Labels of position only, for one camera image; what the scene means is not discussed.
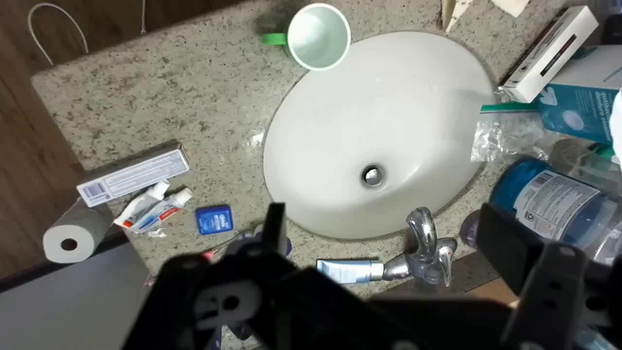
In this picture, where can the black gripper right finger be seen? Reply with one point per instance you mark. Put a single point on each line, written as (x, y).
(511, 249)

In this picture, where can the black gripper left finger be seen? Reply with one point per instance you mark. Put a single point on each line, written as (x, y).
(274, 226)

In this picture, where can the chrome faucet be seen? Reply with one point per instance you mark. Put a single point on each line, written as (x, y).
(424, 253)

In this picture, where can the green mug white inside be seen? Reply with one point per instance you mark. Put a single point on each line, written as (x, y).
(319, 35)

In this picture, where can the white oval sink basin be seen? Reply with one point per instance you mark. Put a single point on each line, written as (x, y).
(389, 123)

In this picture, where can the red toothbrush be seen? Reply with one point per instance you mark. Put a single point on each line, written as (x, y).
(219, 253)

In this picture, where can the blue dental floss case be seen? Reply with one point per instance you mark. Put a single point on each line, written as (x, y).
(214, 220)

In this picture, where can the blue mouthwash bottle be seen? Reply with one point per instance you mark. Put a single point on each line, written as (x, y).
(556, 206)

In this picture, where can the small clear plastic scrap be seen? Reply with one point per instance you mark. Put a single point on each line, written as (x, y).
(256, 138)

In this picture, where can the clear plastic zip bag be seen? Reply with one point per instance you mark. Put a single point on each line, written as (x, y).
(505, 136)

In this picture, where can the red white toothpaste tube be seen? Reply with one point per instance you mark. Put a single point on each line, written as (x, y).
(151, 210)

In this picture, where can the white teal open box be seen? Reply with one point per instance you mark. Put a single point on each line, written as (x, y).
(579, 107)

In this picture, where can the small long white box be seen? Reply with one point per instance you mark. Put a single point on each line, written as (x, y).
(550, 55)

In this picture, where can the white toilet paper roll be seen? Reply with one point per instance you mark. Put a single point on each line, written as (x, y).
(74, 239)

